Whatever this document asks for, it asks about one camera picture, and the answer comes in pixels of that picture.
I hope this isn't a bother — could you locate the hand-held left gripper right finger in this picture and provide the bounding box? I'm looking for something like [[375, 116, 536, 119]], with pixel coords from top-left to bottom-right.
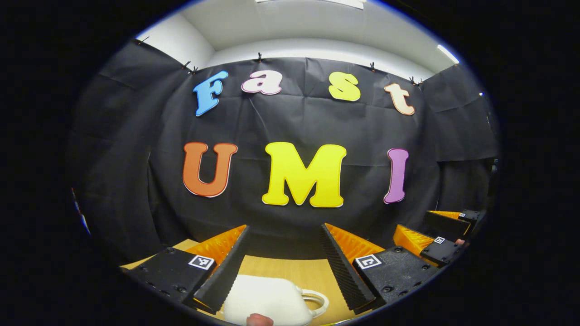
[[319, 223, 441, 316]]

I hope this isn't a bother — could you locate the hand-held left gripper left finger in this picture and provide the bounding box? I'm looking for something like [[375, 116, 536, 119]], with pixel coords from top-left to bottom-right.
[[120, 225, 251, 316]]

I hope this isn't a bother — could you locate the white suitcase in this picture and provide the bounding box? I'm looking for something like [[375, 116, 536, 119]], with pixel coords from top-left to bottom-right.
[[222, 274, 330, 326]]

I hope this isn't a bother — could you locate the computer monitor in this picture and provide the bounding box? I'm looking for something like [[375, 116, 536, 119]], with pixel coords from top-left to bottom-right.
[[70, 187, 92, 237]]

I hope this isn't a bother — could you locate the small ceiling light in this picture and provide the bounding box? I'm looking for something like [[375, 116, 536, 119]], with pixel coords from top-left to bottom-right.
[[437, 43, 461, 65]]

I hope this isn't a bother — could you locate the long ceiling light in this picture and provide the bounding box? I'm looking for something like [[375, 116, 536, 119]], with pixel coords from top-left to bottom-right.
[[256, 0, 366, 10]]

